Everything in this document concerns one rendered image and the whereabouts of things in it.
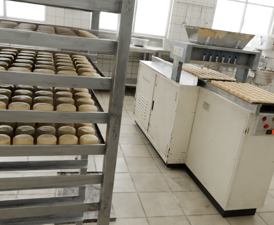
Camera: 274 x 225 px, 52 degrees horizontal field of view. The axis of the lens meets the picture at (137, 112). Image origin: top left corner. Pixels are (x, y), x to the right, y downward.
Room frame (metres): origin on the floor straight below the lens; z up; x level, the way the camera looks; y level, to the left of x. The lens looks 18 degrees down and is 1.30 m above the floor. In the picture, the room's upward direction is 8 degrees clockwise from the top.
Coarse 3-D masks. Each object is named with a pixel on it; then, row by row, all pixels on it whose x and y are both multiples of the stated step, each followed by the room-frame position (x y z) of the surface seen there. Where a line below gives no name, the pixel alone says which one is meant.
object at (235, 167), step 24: (216, 96) 2.13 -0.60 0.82; (216, 120) 2.06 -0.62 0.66; (240, 120) 1.81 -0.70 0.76; (192, 144) 2.33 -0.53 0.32; (216, 144) 2.00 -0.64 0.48; (240, 144) 1.76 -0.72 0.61; (264, 144) 1.79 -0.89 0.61; (192, 168) 2.25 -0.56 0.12; (216, 168) 1.93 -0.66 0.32; (240, 168) 1.75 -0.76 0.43; (264, 168) 1.81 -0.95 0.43; (216, 192) 1.86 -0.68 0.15; (240, 192) 1.77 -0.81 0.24; (264, 192) 1.83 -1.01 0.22
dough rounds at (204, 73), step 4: (184, 68) 2.76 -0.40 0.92; (188, 68) 2.80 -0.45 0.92; (192, 68) 2.84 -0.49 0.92; (196, 68) 2.90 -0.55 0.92; (200, 68) 2.94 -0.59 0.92; (204, 68) 2.98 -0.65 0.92; (188, 72) 2.63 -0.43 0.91; (192, 72) 2.57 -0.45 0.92; (196, 72) 2.63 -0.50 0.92; (200, 72) 2.67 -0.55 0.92; (204, 72) 2.67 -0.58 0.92; (208, 72) 2.71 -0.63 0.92; (212, 72) 2.75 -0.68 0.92; (216, 72) 2.78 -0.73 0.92; (196, 76) 2.47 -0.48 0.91; (200, 76) 2.41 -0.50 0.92; (204, 76) 2.42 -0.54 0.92; (208, 76) 2.45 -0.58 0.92; (212, 76) 2.49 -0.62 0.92; (216, 76) 2.52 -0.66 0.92; (220, 76) 2.58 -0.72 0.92; (224, 76) 2.61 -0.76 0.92; (228, 76) 2.62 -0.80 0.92
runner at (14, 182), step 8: (40, 176) 0.63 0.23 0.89; (48, 176) 0.63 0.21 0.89; (56, 176) 0.64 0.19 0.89; (64, 176) 0.65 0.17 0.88; (72, 176) 0.65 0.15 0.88; (80, 176) 0.66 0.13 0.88; (88, 176) 0.67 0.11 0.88; (96, 176) 0.67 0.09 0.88; (0, 184) 0.60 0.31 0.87; (8, 184) 0.60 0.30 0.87; (16, 184) 0.61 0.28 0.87; (24, 184) 0.61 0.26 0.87; (32, 184) 0.62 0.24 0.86; (40, 184) 0.63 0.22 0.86; (48, 184) 0.63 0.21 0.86; (56, 184) 0.64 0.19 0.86; (64, 184) 0.65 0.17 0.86; (72, 184) 0.65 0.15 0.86; (80, 184) 0.66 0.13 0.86
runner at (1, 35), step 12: (0, 36) 0.60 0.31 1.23; (12, 36) 0.61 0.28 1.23; (24, 36) 0.61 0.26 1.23; (36, 36) 0.62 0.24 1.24; (48, 36) 0.63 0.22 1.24; (60, 36) 0.64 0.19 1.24; (72, 36) 0.65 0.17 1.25; (72, 48) 0.65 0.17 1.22; (84, 48) 0.66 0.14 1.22; (96, 48) 0.67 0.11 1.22; (108, 48) 0.67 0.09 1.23
